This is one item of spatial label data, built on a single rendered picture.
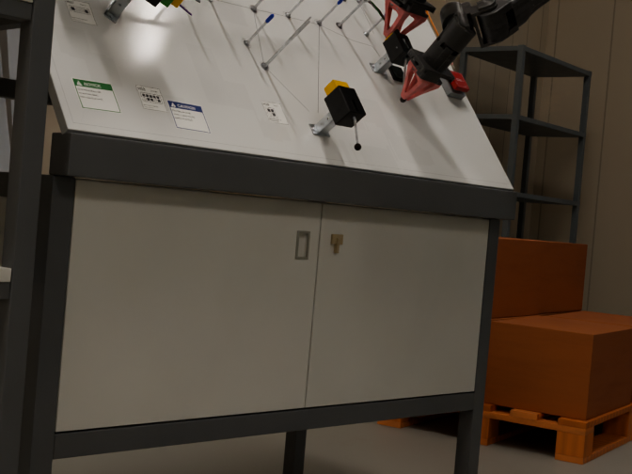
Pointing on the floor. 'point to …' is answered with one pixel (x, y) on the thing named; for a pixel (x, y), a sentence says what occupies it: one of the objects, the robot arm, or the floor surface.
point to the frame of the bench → (41, 369)
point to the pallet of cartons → (552, 355)
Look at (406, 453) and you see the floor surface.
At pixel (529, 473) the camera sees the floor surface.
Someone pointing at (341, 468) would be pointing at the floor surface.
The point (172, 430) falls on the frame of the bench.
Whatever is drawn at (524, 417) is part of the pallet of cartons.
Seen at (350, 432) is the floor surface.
